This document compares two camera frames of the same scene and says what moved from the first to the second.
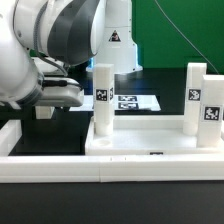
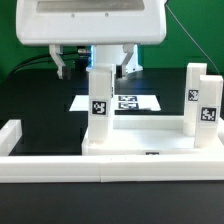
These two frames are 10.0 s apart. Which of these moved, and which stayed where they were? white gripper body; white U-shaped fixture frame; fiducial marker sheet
Moved: white gripper body
Stayed: fiducial marker sheet; white U-shaped fixture frame
